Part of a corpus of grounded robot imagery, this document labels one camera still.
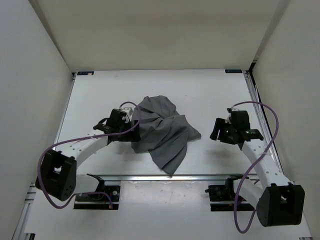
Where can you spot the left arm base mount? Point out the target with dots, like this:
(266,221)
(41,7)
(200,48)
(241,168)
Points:
(95,193)

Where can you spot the blue label corner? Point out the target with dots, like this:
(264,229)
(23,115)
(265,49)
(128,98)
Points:
(233,71)
(85,73)

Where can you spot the blue label left corner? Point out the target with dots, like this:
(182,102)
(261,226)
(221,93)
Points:
(85,73)

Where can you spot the grey pleated skirt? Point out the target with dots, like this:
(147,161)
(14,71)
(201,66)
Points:
(164,133)

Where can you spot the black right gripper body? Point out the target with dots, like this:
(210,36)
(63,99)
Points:
(225,129)

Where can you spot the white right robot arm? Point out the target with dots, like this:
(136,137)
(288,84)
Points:
(276,200)

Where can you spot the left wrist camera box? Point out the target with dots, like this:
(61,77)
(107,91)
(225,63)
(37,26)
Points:
(129,113)

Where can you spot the aluminium frame rail right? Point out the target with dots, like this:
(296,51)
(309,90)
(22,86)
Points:
(262,118)

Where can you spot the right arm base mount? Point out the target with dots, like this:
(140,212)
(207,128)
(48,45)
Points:
(222,197)

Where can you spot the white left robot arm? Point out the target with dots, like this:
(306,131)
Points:
(57,170)

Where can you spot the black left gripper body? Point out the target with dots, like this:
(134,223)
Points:
(132,136)

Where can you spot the blue label right corner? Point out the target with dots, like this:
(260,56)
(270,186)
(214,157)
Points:
(233,71)

